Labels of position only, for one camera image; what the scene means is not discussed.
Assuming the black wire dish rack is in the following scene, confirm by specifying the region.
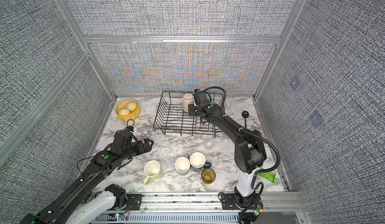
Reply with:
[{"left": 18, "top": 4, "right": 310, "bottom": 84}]
[{"left": 153, "top": 91, "right": 222, "bottom": 136}]

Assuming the dark green mug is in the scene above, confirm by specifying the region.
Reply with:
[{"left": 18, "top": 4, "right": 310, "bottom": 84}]
[{"left": 189, "top": 152, "right": 212, "bottom": 172}]

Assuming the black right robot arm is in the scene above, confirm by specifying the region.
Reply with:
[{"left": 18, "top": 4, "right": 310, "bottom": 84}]
[{"left": 188, "top": 87, "right": 281, "bottom": 209}]

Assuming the left steamed bun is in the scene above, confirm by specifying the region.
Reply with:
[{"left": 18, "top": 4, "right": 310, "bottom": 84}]
[{"left": 118, "top": 108, "right": 131, "bottom": 116}]

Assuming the light green mug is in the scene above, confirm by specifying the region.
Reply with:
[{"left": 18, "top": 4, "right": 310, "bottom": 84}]
[{"left": 143, "top": 160, "right": 162, "bottom": 185}]

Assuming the pink iridescent mug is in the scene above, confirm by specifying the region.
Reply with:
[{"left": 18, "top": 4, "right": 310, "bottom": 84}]
[{"left": 182, "top": 93, "right": 195, "bottom": 113}]

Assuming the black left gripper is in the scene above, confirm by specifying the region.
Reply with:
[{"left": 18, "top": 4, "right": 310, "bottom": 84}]
[{"left": 121, "top": 137, "right": 154, "bottom": 162}]

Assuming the grey mug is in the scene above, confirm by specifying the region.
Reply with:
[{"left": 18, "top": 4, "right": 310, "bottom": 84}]
[{"left": 174, "top": 154, "right": 190, "bottom": 176}]

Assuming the amber glass cup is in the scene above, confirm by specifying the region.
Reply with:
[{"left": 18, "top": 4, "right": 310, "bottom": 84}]
[{"left": 201, "top": 168, "right": 216, "bottom": 184}]

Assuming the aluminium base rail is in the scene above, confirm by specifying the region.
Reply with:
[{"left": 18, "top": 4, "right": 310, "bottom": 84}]
[{"left": 92, "top": 191, "right": 312, "bottom": 224}]

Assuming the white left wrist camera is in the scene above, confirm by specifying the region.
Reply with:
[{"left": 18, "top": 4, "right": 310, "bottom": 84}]
[{"left": 124, "top": 126, "right": 134, "bottom": 132}]

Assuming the clear glass cup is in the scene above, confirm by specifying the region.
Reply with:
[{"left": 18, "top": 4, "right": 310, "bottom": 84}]
[{"left": 203, "top": 136, "right": 215, "bottom": 150}]

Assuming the steamed bun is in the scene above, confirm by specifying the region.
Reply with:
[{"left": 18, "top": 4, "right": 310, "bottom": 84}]
[
  {"left": 118, "top": 108, "right": 131, "bottom": 116},
  {"left": 126, "top": 101, "right": 137, "bottom": 112}
]

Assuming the right steamed bun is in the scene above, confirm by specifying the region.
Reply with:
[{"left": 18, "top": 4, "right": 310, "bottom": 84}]
[{"left": 126, "top": 101, "right": 137, "bottom": 112}]

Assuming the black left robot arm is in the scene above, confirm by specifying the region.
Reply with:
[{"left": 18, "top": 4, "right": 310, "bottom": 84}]
[{"left": 21, "top": 127, "right": 154, "bottom": 224}]

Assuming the green snack packet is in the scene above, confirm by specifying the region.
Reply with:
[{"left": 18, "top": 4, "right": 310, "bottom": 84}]
[{"left": 258, "top": 168, "right": 276, "bottom": 183}]

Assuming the yellow bamboo steamer basket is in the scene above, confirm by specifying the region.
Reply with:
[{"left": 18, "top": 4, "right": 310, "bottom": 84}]
[{"left": 115, "top": 99, "right": 141, "bottom": 122}]

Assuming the black ladle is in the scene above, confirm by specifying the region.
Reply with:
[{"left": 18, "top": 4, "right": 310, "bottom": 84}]
[{"left": 242, "top": 111, "right": 250, "bottom": 128}]

